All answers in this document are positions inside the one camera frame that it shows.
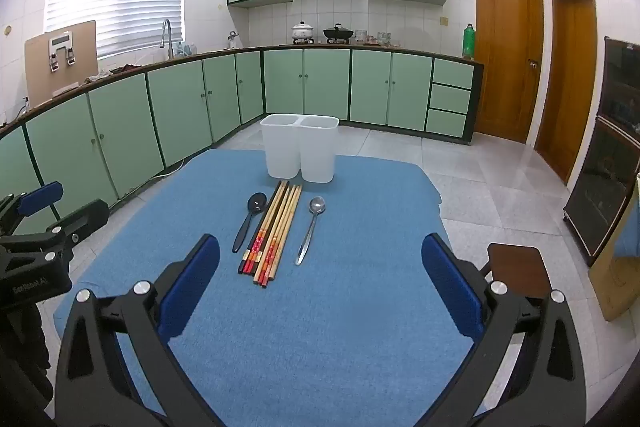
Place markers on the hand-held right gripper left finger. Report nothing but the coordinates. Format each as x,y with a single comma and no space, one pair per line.
192,287

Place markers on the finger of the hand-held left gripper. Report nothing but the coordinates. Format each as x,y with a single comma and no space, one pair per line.
85,217
40,198

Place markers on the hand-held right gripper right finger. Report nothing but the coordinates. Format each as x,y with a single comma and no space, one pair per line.
450,287

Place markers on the black spoon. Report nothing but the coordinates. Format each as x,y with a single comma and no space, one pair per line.
256,203

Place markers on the bundle of chopsticks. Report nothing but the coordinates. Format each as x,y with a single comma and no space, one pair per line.
280,217

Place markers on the metal spoon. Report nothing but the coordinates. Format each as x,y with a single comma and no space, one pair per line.
317,205

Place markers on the white two-compartment utensil holder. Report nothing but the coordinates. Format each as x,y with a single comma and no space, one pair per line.
282,152

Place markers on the person's left forearm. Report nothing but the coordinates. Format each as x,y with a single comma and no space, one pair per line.
22,357

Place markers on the brown wooden stool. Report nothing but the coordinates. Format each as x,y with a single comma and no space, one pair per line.
517,264

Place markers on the blue tablecloth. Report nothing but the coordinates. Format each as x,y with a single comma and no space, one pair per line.
350,307

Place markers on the green base cabinets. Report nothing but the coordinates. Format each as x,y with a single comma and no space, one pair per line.
125,122

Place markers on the brown wooden board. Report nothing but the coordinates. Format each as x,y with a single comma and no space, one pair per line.
40,72

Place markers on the brown rag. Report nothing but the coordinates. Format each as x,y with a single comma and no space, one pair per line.
117,71

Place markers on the blue cloth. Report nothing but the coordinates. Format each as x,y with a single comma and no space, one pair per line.
629,232

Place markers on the black glass-door cabinet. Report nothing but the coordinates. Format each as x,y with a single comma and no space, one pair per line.
600,167

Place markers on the chrome faucet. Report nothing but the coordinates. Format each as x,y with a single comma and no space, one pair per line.
169,42

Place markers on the green bottle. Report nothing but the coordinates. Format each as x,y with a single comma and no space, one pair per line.
468,42

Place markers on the plain wooden door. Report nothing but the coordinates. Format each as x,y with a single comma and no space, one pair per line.
570,72

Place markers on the glass jar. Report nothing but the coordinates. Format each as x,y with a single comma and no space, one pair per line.
383,39
361,38

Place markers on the black wok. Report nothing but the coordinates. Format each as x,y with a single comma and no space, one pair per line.
338,33

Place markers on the white cooking pot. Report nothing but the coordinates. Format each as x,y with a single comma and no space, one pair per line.
303,32

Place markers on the white bracket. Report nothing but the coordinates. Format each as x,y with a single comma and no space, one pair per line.
61,43

